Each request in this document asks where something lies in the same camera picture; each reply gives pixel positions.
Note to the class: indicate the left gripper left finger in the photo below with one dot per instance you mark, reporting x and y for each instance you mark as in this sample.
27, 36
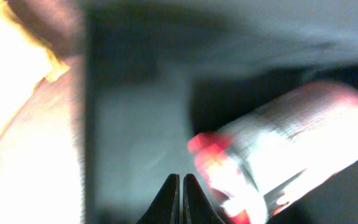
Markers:
165, 208

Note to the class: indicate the yellow peanut butter sandwich packet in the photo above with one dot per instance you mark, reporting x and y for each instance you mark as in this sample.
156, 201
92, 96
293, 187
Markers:
25, 59

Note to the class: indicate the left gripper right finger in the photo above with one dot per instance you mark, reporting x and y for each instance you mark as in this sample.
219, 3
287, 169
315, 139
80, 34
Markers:
196, 207

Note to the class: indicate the black gift box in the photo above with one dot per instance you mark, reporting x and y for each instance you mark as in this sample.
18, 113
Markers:
161, 72

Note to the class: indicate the dark brown Pringles can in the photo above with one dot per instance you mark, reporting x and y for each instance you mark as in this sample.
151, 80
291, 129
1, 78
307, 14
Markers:
259, 164

